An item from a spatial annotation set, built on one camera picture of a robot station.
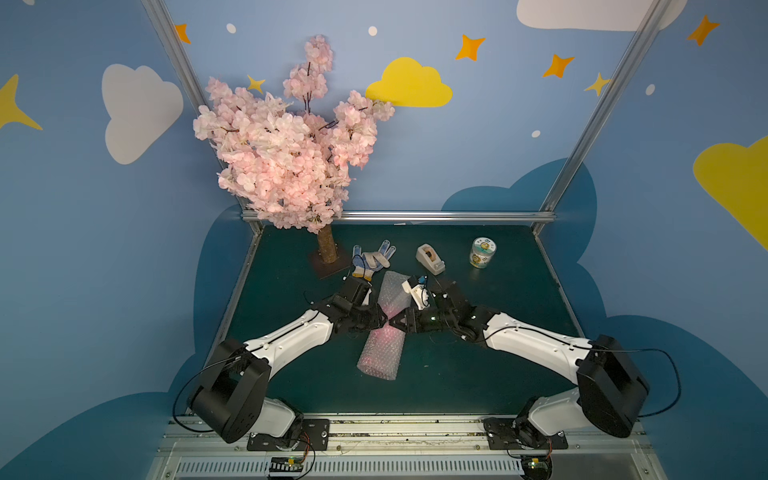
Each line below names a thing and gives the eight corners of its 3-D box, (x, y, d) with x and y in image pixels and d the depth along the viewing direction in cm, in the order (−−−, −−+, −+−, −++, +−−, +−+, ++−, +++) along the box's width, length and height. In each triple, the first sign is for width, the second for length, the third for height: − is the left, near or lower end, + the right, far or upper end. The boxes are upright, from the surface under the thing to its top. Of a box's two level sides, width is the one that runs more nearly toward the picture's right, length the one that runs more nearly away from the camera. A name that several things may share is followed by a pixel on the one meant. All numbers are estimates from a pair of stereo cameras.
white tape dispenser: (431, 277, 107) (432, 272, 104) (412, 254, 114) (413, 248, 111) (445, 270, 109) (447, 265, 106) (426, 247, 116) (427, 242, 113)
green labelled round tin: (471, 268, 112) (476, 253, 105) (467, 251, 117) (472, 236, 110) (492, 268, 112) (499, 254, 105) (487, 251, 117) (493, 236, 110)
